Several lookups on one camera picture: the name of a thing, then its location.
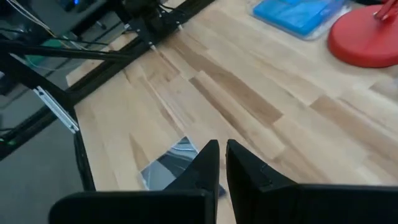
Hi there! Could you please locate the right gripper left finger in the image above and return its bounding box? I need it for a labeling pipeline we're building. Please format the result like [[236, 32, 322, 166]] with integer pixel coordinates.
[[49, 139, 221, 224]]

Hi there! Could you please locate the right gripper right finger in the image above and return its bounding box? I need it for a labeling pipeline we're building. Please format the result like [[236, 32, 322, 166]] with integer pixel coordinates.
[[226, 138, 398, 224]]

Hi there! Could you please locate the grey patterned CD jewel case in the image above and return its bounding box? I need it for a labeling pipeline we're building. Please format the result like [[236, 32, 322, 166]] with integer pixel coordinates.
[[137, 136, 228, 198]]

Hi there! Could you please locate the blue printed disc case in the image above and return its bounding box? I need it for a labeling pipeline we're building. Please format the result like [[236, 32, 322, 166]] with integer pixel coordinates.
[[252, 0, 345, 37]]

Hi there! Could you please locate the red desk lamp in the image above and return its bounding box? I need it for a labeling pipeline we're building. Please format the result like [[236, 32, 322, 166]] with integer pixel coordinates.
[[327, 0, 398, 68]]

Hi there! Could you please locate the grey desk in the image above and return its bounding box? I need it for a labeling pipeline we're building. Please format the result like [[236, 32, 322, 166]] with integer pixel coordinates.
[[29, 0, 108, 32]]

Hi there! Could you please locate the silver metal bracket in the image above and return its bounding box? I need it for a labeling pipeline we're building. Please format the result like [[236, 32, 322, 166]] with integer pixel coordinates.
[[32, 86, 81, 134]]

